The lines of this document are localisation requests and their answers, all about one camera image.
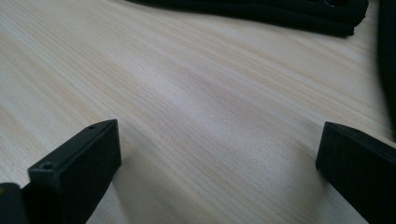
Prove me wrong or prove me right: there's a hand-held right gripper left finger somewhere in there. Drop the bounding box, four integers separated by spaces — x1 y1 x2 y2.
20 119 122 224

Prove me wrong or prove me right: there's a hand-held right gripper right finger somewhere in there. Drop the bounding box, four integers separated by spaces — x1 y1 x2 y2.
315 120 396 224

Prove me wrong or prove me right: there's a black cloth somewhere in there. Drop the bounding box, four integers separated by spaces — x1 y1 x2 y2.
125 0 370 38

